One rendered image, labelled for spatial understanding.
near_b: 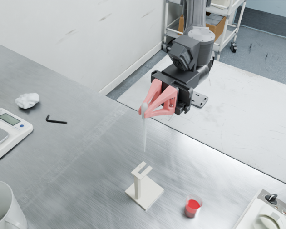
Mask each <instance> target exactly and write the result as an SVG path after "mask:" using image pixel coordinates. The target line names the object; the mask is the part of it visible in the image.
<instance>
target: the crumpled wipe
mask: <svg viewBox="0 0 286 229"><path fill-rule="evenodd" d="M38 101H39V95H38V94H37V93H32V94H31V93H30V94H23V95H20V96H19V98H17V99H15V104H16V105H18V106H19V107H21V108H24V109H27V108H30V107H32V106H34V105H35V104H36V103H37V102H38Z"/></svg>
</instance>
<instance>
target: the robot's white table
mask: <svg viewBox="0 0 286 229"><path fill-rule="evenodd" d="M172 63H173V62H172V60H171V59H170V57H169V56H168V55H166V56H165V57H164V58H163V59H162V60H160V61H159V62H158V63H157V64H156V65H155V66H154V67H153V68H152V69H151V70H149V71H148V72H147V73H146V74H145V75H144V76H143V77H141V78H140V79H139V80H138V81H137V82H136V83H135V84H133V85H132V86H131V87H130V88H129V89H128V90H127V91H126V92H124V93H123V94H122V95H121V96H120V97H119V98H118V99H116V101H117V102H119V103H121V104H123V105H125V106H127V107H129V108H131V109H133V110H135V111H137V112H138V109H139V108H140V106H141V104H142V103H143V101H144V100H145V98H146V96H147V94H148V91H149V89H150V86H151V84H152V83H151V73H152V72H153V71H154V70H159V71H162V70H164V69H165V68H167V67H168V66H169V65H171V64H172ZM193 91H196V92H198V93H200V94H203V95H205V96H207V97H208V101H207V102H206V104H205V105H204V106H203V107H202V108H201V109H200V108H197V107H195V106H193V105H191V108H190V110H189V111H188V112H187V113H186V114H185V113H184V111H183V112H182V113H181V114H180V115H177V114H175V113H174V114H172V115H160V116H154V117H150V118H151V119H154V120H156V121H158V122H160V123H162V124H164V125H166V126H168V127H170V128H172V129H174V130H176V131H178V132H180V133H182V134H184V135H186V136H188V137H190V138H192V139H195V140H197V141H199V142H201V143H203V144H205V145H207V146H209V147H211V148H213V149H215V150H217V151H219V152H221V153H223V154H225V155H227V156H229V157H231V158H234V159H236V160H238V161H240V162H242V163H244V164H246V165H248V166H250V167H252V168H254V169H256V170H258V171H260V172H262V173H264V174H266V175H268V176H270V177H273V178H275V179H276V180H278V181H281V182H283V183H285V184H286V84H283V83H280V82H277V81H274V80H271V79H268V78H265V77H262V76H259V75H257V74H254V73H251V72H248V71H245V70H242V69H239V68H236V67H233V66H231V65H227V64H225V63H222V62H219V61H216V60H214V63H213V67H211V70H210V72H209V76H208V77H207V78H206V79H205V80H204V81H203V82H202V83H201V84H200V85H198V86H197V87H196V88H195V89H193Z"/></svg>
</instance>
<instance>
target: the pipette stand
mask: <svg viewBox="0 0 286 229"><path fill-rule="evenodd" d="M145 165H146V163H145V162H144V161H143V162H142V163H141V164H140V165H139V166H138V167H137V168H135V169H134V170H133V171H132V172H131V174H132V175H134V183H133V184H132V185H131V186H130V187H129V188H128V189H127V190H126V191H125V193H126V194H127V195H128V196H129V197H130V198H132V199H133V200H134V201H135V202H136V203H137V204H139V205H140V206H141V207H142V208H143V209H144V210H147V209H148V208H149V206H150V205H151V204H152V203H153V202H154V201H155V200H156V199H157V198H158V197H159V196H160V194H161V193H162V192H163V191H164V189H163V188H162V187H160V186H159V185H158V184H156V183H155V182H154V181H152V180H151V179H150V178H149V177H148V176H146V175H147V174H148V173H149V172H150V171H151V170H152V167H150V166H148V167H147V168H146V169H145V170H144V171H143V172H142V173H141V174H139V173H138V172H139V171H140V170H141V169H142V168H143V167H144V166H145Z"/></svg>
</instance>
